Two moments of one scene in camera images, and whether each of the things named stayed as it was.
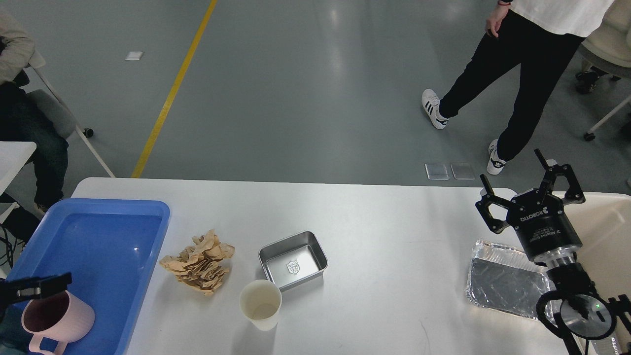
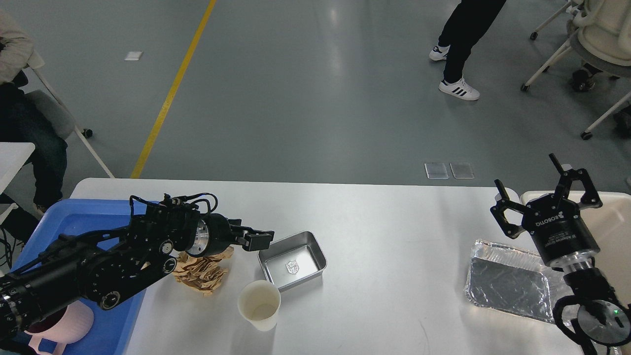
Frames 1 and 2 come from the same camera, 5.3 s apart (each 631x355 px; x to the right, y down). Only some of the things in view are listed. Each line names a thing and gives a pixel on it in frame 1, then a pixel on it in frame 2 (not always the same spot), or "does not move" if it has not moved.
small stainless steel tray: x=294 y=260 does not move
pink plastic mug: x=63 y=316 does not move
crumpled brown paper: x=201 y=265 does not move
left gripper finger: x=22 y=289 -> x=212 y=233
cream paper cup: x=261 y=301 does not move
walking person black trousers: x=544 y=54 -> x=468 y=23
